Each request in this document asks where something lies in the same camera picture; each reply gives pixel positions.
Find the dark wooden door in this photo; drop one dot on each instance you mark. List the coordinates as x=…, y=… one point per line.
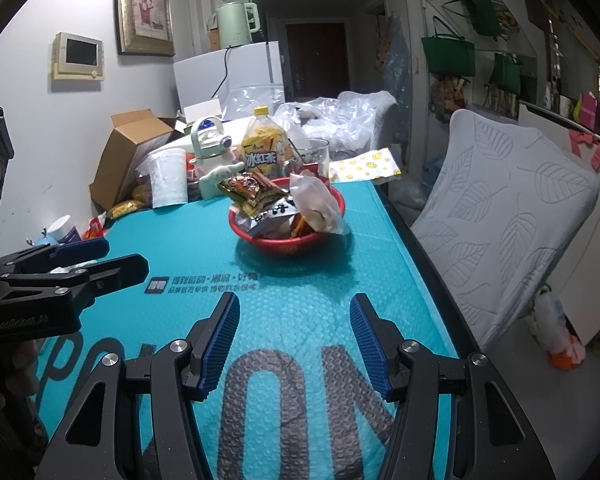
x=317, y=60

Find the empty clear zip bag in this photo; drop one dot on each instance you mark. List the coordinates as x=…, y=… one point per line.
x=255, y=100

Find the hanging clear plastic cover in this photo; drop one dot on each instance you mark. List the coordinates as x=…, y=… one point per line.
x=395, y=60

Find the pink bow gift box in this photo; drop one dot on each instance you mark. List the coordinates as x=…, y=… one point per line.
x=590, y=110

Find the white fridge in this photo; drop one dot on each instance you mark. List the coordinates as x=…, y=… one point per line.
x=200, y=80

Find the high hanging green tote bag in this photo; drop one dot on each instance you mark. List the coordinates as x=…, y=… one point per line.
x=480, y=10

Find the pale green electric kettle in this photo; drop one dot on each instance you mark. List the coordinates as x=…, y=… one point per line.
x=235, y=25

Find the green brown snack packet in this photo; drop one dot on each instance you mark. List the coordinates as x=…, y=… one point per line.
x=252, y=187

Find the framed picture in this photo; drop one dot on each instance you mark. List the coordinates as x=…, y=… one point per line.
x=145, y=7

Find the clear zip bag with crumbs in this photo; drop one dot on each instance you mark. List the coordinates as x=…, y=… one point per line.
x=315, y=200

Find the small green tote bag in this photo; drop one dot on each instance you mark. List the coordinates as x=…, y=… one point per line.
x=506, y=75

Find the smiley print paper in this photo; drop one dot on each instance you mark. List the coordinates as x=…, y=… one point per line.
x=365, y=165

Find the yellow snack bag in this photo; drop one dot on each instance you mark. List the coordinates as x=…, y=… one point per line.
x=127, y=209

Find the glass cup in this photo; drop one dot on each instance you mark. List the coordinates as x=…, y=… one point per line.
x=317, y=155

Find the cream bottle with plush hand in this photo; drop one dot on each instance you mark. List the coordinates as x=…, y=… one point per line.
x=210, y=155

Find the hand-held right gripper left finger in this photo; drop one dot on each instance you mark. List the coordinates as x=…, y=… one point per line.
x=220, y=345

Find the white snack packet black print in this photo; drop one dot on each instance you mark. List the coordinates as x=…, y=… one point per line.
x=275, y=215

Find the wrapped paper towel roll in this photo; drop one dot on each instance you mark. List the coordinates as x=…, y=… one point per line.
x=167, y=180

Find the red plastic basket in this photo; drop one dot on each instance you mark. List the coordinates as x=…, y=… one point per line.
x=280, y=247

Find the wall intercom panel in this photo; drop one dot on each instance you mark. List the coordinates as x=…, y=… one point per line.
x=77, y=55

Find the white orange plush toy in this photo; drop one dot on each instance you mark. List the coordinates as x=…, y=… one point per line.
x=555, y=330

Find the person's left hand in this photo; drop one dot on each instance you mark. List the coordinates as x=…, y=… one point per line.
x=22, y=367

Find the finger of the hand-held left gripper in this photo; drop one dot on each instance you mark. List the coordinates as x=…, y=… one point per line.
x=115, y=270
x=80, y=249

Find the dark blue white cup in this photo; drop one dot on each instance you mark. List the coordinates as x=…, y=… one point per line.
x=65, y=230

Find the wide green tote bag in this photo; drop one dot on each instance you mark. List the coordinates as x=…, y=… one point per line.
x=447, y=57

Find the cardboard box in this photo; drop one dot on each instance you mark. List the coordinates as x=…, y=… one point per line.
x=120, y=170

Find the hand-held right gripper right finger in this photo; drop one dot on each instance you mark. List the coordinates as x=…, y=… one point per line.
x=372, y=345

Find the iced tea bottle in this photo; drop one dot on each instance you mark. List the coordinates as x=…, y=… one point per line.
x=262, y=145

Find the white green tissue box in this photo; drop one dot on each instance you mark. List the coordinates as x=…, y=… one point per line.
x=202, y=109

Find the red candy bag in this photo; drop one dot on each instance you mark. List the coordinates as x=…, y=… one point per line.
x=95, y=227

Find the crumpled clear plastic bag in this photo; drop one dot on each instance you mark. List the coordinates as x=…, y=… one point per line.
x=340, y=120

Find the blue deer humidifier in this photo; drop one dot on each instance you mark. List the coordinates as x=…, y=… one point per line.
x=42, y=240

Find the teal bubble mat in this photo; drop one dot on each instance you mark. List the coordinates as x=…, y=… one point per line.
x=290, y=285

